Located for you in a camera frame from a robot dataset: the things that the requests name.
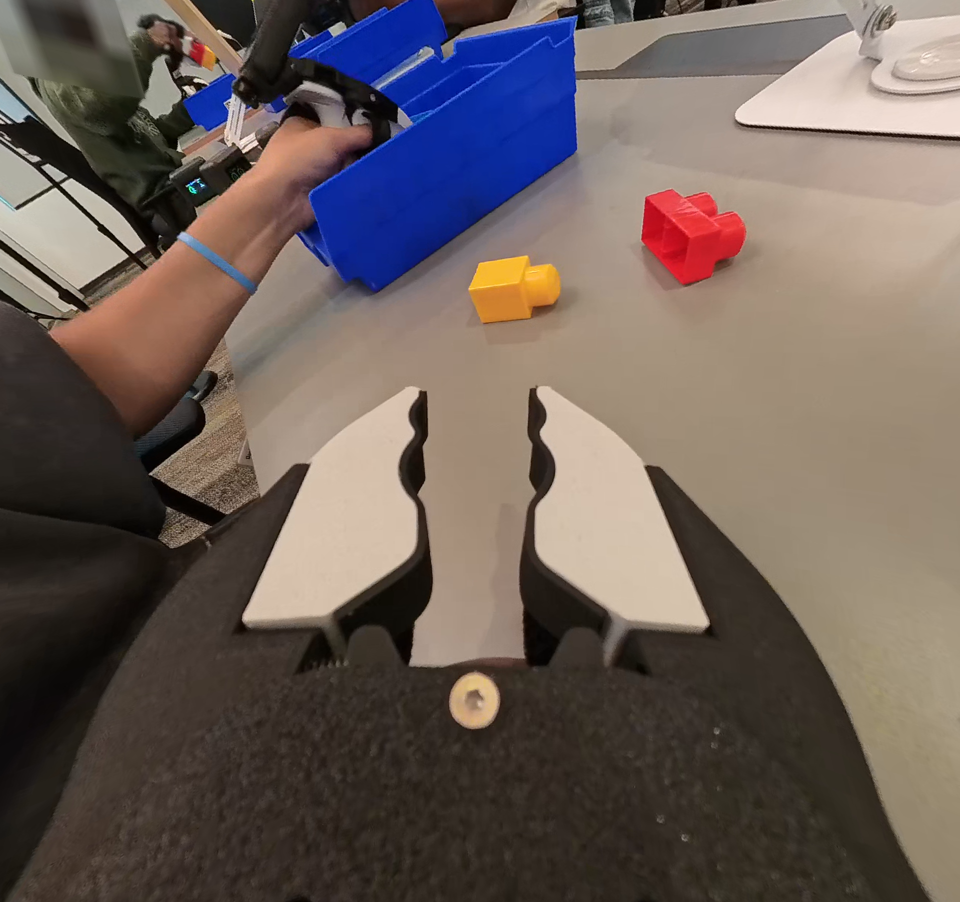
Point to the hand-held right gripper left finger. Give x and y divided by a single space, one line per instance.
345 527

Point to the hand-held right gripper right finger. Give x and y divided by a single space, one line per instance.
615 527

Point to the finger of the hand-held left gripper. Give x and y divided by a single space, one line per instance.
386 118

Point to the blue plastic bin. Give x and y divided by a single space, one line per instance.
206 103
450 181

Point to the yellow one-stud block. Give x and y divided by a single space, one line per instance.
502 290

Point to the red two-stud block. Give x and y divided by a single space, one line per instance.
697 241

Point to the person's left forearm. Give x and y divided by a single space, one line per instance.
150 332

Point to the grey desk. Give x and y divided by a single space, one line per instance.
675 392

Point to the person's left hand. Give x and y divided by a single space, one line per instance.
292 174

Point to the printed paper sheet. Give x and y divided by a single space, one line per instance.
247 452

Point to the black cube device with screen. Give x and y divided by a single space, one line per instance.
196 186
238 166

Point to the black office chair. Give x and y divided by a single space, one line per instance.
172 422

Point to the blue wristband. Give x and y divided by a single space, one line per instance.
217 262

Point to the person's dark clothing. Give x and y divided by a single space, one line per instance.
60 542

